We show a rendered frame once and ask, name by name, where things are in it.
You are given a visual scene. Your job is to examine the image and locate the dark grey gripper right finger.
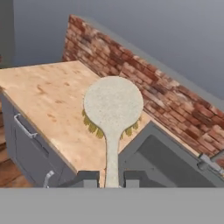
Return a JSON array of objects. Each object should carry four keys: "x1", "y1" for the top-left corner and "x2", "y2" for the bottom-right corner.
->
[{"x1": 123, "y1": 170, "x2": 151, "y2": 188}]

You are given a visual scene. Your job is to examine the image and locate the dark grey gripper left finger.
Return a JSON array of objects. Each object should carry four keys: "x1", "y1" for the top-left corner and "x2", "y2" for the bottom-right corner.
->
[{"x1": 59, "y1": 171, "x2": 101, "y2": 188}]

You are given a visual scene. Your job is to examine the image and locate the white dish brush yellow bristles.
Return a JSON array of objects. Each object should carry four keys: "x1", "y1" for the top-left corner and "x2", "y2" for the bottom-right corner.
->
[{"x1": 81, "y1": 75, "x2": 144, "y2": 188}]

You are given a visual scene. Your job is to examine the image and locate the grey sink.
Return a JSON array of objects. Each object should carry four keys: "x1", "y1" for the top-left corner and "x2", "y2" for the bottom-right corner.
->
[{"x1": 118, "y1": 121, "x2": 224, "y2": 188}]

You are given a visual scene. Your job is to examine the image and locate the grey cupboard door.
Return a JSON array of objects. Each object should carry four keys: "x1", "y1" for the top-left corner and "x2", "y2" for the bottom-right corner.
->
[{"x1": 11, "y1": 127, "x2": 77, "y2": 188}]

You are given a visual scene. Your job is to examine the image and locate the grey tap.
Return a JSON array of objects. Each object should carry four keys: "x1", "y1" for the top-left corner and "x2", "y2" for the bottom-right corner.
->
[{"x1": 197, "y1": 150, "x2": 224, "y2": 178}]

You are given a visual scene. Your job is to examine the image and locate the grey drawer front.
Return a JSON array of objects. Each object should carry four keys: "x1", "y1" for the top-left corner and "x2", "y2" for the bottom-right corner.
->
[{"x1": 0, "y1": 93, "x2": 68, "y2": 176}]

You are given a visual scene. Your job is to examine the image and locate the silver cupboard door handle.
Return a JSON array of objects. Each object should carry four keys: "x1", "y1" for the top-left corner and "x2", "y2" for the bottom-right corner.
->
[{"x1": 43, "y1": 170, "x2": 55, "y2": 188}]

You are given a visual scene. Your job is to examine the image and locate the silver drawer handle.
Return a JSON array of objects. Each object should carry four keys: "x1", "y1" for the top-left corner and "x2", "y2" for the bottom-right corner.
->
[{"x1": 13, "y1": 113, "x2": 39, "y2": 140}]

